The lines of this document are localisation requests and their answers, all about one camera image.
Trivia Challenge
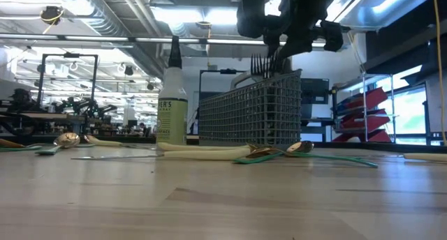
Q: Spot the background wooden table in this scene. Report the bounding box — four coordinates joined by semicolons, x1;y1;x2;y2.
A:
0;110;105;136

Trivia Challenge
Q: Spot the red storage bin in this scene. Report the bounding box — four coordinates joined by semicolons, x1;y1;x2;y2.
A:
337;87;388;112
340;109;391;130
331;128;393;144

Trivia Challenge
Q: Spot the metal shelf rack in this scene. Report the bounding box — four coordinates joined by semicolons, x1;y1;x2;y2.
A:
349;72;399;144

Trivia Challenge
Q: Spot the black ceiling-mounted device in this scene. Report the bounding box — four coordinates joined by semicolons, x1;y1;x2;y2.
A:
39;5;65;26

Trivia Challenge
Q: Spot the cream handled table knife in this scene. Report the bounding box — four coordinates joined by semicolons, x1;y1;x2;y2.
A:
382;153;447;163
82;134;156;150
156;142;251;152
71;147;251;161

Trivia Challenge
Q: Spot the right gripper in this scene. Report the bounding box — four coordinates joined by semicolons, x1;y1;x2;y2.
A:
236;0;345;59

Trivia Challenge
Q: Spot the silver ventilation duct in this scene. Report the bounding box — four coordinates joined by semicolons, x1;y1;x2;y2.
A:
55;0;165;79

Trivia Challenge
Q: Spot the black metal stand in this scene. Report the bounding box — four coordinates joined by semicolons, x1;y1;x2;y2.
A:
198;68;247;94

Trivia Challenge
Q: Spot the spray bottle yellow-green label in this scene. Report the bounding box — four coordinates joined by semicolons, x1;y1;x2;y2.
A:
156;35;189;146

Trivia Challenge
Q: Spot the dark monitor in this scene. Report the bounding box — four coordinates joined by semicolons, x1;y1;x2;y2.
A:
300;78;330;105

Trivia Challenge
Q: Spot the black metal rig frame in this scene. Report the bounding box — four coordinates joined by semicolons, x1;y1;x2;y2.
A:
37;52;99;107

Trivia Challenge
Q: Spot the grey plastic cutlery basket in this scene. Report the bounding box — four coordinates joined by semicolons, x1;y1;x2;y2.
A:
198;57;303;147

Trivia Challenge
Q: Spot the long led light bar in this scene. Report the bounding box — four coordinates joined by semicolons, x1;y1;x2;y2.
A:
0;33;346;48

